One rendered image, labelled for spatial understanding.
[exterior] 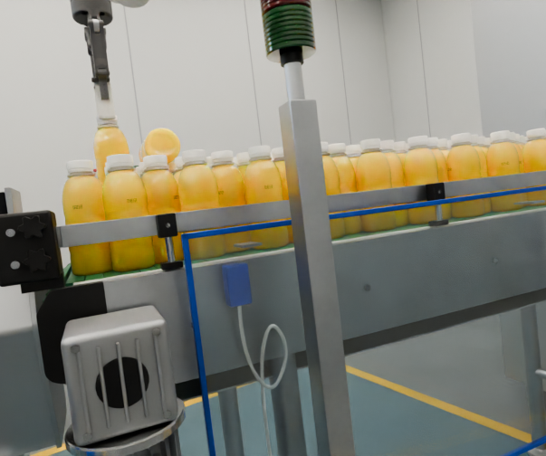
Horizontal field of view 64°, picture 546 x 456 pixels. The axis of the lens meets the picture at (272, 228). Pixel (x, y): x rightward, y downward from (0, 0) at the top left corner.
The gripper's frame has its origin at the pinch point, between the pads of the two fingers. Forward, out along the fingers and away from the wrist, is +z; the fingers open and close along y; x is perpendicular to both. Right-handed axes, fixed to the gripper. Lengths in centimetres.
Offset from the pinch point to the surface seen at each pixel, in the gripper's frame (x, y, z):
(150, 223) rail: 2.4, 27.4, 24.0
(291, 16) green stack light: 19.3, 45.7, 1.5
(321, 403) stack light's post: 18, 44, 49
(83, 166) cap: -5.5, 18.9, 14.2
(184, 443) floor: 20, -95, 121
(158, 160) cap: 5.9, 19.0, 14.0
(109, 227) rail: -3.3, 27.4, 24.0
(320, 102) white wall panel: 235, -317, -77
